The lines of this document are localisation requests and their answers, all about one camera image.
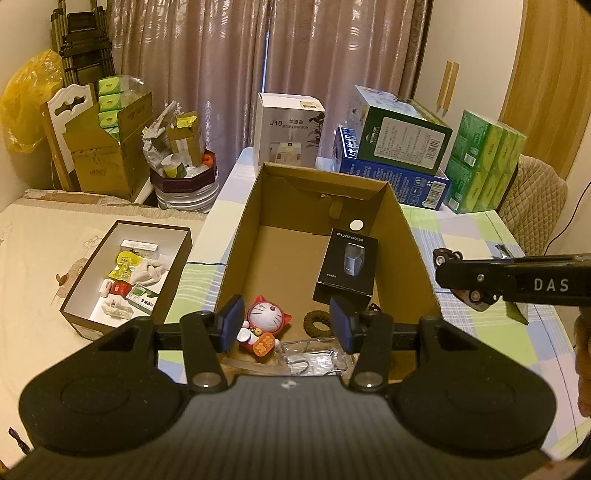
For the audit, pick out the brown carton with red print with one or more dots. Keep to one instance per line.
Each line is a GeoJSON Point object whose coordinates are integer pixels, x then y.
{"type": "Point", "coordinates": [99, 166]}

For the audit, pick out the brown cardboard box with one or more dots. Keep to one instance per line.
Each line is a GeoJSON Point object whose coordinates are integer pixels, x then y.
{"type": "Point", "coordinates": [286, 258]}

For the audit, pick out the white carved chair back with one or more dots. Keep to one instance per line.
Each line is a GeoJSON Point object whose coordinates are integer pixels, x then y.
{"type": "Point", "coordinates": [57, 115]}

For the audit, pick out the green tissue packs in carton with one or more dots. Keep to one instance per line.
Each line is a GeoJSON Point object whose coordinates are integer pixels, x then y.
{"type": "Point", "coordinates": [108, 106]}

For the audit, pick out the flat white box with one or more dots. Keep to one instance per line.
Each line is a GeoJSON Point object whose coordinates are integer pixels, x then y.
{"type": "Point", "coordinates": [138, 247]}

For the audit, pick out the person's right hand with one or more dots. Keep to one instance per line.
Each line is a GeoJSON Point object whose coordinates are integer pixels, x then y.
{"type": "Point", "coordinates": [585, 350]}

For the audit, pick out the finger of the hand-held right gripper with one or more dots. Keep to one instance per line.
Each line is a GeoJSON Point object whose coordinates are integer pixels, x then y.
{"type": "Point", "coordinates": [471, 276]}

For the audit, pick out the small black toy car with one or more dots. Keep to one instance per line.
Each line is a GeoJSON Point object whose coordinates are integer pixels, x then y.
{"type": "Point", "coordinates": [445, 256]}

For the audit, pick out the white box with plant print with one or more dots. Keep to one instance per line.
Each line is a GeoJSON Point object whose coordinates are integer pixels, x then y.
{"type": "Point", "coordinates": [288, 134]}

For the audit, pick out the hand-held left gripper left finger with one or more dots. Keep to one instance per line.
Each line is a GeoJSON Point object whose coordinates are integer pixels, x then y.
{"type": "Point", "coordinates": [231, 323]}

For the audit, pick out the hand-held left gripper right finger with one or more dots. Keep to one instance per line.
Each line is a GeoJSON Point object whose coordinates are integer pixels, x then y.
{"type": "Point", "coordinates": [341, 325]}

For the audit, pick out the bundle of green tissue packs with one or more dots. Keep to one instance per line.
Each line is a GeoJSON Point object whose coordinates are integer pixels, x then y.
{"type": "Point", "coordinates": [485, 161]}

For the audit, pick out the small white bottle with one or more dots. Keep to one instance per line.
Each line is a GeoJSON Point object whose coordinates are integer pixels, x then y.
{"type": "Point", "coordinates": [104, 289]}

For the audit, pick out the yellow plastic bag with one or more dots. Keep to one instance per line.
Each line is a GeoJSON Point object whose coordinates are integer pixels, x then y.
{"type": "Point", "coordinates": [27, 101]}

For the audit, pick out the blue carton box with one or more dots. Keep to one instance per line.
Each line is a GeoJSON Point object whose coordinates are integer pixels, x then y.
{"type": "Point", "coordinates": [392, 182]}

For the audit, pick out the stack of white containers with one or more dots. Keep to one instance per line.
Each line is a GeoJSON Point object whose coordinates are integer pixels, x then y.
{"type": "Point", "coordinates": [184, 201]}

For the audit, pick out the white glove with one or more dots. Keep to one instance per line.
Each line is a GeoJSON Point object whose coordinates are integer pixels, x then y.
{"type": "Point", "coordinates": [150, 271]}

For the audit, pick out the clear plastic case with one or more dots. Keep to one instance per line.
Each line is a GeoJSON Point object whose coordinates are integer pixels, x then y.
{"type": "Point", "coordinates": [314, 357]}

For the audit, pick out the dark green carton box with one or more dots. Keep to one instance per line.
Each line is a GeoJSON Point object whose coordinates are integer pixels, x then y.
{"type": "Point", "coordinates": [401, 134]}

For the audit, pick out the wooden wall strip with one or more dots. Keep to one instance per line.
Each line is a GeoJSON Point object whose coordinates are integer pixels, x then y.
{"type": "Point", "coordinates": [447, 87]}

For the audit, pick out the small red packet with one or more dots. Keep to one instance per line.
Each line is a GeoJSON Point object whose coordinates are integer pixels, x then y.
{"type": "Point", "coordinates": [120, 288]}

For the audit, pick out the brown gift box white inside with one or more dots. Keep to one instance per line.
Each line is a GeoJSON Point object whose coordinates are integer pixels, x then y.
{"type": "Point", "coordinates": [83, 277]}

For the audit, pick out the pink patterned curtain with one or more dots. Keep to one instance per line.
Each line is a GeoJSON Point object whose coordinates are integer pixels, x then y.
{"type": "Point", "coordinates": [277, 46]}

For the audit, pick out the cream bed sheet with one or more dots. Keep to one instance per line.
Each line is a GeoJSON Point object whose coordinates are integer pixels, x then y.
{"type": "Point", "coordinates": [32, 323]}

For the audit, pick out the dark red octagonal box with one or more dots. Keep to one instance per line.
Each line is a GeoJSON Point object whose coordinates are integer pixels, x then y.
{"type": "Point", "coordinates": [184, 184]}

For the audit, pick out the yellow snack packet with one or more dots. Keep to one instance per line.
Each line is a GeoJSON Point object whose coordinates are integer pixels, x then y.
{"type": "Point", "coordinates": [123, 265]}

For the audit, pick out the red cat figurine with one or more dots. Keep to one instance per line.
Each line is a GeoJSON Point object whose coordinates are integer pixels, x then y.
{"type": "Point", "coordinates": [265, 318]}

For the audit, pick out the small clear plastic pack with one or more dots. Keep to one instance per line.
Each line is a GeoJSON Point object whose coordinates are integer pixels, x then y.
{"type": "Point", "coordinates": [117, 309]}

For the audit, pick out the green and white medicine box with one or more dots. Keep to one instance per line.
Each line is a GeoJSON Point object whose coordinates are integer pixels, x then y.
{"type": "Point", "coordinates": [144, 297]}

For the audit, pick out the small yellow and white cup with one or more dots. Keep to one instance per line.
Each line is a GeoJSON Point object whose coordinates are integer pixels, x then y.
{"type": "Point", "coordinates": [171, 167]}

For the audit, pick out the small open cardboard box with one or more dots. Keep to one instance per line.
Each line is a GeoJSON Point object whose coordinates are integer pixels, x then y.
{"type": "Point", "coordinates": [187, 138]}

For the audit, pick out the beige quilted chair cover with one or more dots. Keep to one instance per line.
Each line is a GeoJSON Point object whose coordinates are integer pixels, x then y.
{"type": "Point", "coordinates": [535, 203]}

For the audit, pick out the black shaver box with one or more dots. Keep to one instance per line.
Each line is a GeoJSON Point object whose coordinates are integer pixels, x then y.
{"type": "Point", "coordinates": [346, 267]}

